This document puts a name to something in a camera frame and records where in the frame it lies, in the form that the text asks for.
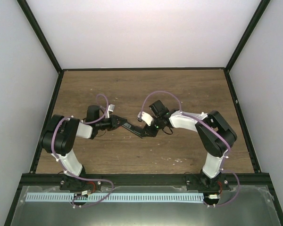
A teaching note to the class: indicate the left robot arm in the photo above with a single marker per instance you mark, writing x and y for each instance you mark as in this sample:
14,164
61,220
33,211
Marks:
59,136

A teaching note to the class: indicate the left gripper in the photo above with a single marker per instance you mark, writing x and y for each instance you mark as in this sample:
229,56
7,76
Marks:
114,124

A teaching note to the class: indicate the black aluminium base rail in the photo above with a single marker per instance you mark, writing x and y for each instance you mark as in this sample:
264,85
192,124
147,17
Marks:
190,181

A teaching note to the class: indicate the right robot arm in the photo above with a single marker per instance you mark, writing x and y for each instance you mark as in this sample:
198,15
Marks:
215,133

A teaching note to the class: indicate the light blue slotted cable duct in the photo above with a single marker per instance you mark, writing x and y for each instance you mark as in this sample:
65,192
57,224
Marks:
116,197

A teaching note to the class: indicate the black cage frame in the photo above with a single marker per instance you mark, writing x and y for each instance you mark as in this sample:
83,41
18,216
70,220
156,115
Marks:
257,176

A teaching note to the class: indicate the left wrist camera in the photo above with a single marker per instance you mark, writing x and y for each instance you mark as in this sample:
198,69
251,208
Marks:
109,110

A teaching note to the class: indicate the black remote control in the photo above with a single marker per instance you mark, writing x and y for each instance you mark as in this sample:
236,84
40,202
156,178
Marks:
134,129

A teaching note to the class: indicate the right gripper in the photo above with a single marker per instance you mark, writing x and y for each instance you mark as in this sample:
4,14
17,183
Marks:
150,133

